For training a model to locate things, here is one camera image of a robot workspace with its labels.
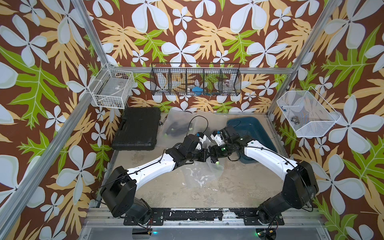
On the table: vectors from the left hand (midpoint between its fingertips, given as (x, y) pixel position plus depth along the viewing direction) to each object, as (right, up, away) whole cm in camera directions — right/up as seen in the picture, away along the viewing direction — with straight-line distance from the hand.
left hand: (212, 153), depth 79 cm
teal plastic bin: (+34, +15, +32) cm, 49 cm away
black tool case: (-49, +12, +24) cm, 56 cm away
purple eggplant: (-21, +12, +29) cm, 38 cm away
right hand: (-1, -1, +4) cm, 5 cm away
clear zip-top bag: (-7, -15, +9) cm, 19 cm away
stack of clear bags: (-5, -14, +10) cm, 18 cm away
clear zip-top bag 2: (-25, +24, +40) cm, 53 cm away
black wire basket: (-8, +46, +18) cm, 50 cm away
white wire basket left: (-57, +37, +6) cm, 68 cm away
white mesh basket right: (+55, +21, +2) cm, 59 cm away
